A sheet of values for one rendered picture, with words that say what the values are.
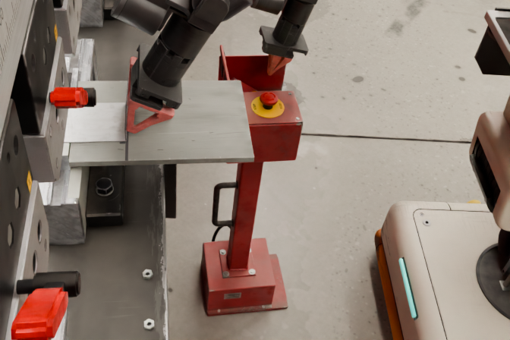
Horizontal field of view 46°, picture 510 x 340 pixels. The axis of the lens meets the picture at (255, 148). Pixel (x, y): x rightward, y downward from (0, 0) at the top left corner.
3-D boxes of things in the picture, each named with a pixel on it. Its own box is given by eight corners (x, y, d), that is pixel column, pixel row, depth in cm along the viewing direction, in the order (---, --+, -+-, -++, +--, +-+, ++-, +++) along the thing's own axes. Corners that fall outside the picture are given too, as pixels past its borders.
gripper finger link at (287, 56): (247, 61, 137) (260, 26, 131) (275, 66, 139) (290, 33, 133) (251, 80, 132) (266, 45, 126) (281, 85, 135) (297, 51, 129)
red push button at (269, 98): (278, 114, 130) (280, 102, 127) (259, 115, 129) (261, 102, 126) (275, 102, 132) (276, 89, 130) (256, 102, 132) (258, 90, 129)
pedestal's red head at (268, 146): (296, 161, 136) (308, 100, 124) (225, 164, 133) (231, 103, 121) (279, 102, 150) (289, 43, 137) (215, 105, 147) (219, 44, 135)
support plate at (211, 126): (253, 162, 89) (254, 157, 88) (69, 167, 85) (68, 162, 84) (240, 84, 101) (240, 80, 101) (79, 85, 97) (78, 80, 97)
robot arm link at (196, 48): (219, 32, 77) (219, 9, 81) (171, 7, 74) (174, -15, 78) (193, 70, 81) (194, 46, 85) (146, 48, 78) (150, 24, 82)
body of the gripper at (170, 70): (133, 96, 80) (158, 57, 76) (134, 51, 87) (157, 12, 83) (176, 113, 83) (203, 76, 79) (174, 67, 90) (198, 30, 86)
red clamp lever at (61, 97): (83, 86, 47) (96, 87, 57) (29, 86, 46) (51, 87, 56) (84, 109, 47) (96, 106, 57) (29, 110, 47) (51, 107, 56)
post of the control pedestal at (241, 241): (247, 269, 178) (267, 140, 140) (229, 271, 177) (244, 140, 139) (244, 254, 182) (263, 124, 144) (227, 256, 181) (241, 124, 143)
